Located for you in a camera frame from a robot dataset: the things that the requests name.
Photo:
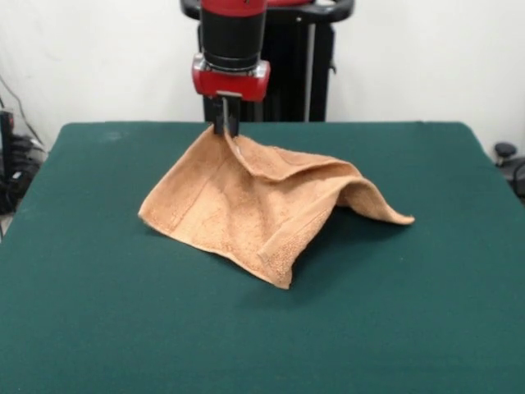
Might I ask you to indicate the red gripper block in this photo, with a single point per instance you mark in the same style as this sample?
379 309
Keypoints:
229 84

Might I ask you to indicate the tan terry towel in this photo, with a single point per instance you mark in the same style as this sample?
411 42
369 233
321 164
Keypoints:
246 205

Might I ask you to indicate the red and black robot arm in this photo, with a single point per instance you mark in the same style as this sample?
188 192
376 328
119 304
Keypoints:
234 33

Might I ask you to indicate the dark green table cloth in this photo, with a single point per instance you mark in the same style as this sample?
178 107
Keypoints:
123 308

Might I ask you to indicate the black electronics box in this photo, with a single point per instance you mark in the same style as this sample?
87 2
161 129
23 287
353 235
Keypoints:
7 164

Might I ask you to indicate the black office chair base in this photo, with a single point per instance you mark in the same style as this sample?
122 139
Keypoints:
510 164

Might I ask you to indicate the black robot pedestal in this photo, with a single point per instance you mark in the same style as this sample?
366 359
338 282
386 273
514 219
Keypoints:
295 74

